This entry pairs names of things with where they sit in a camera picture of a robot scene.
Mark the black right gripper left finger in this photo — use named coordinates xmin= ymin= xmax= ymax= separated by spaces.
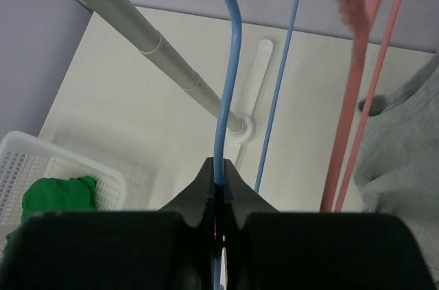
xmin=1 ymin=158 xmax=215 ymax=289

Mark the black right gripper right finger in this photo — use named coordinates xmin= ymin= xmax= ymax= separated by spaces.
xmin=224 ymin=160 xmax=434 ymax=289

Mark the green tank top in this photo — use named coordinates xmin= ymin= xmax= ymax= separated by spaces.
xmin=5 ymin=176 xmax=99 ymax=246

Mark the grey tank top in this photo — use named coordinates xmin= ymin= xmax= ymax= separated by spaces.
xmin=353 ymin=54 xmax=438 ymax=283

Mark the blue hanger of mauve top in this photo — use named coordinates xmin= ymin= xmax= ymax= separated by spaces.
xmin=213 ymin=0 xmax=300 ymax=290

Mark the pink hanger of green top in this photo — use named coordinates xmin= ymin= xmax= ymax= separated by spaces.
xmin=320 ymin=0 xmax=402 ymax=213

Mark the clear plastic basket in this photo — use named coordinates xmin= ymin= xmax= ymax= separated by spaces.
xmin=0 ymin=130 xmax=154 ymax=228

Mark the silver clothes rack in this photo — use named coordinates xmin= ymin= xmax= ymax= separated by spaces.
xmin=82 ymin=0 xmax=255 ymax=165

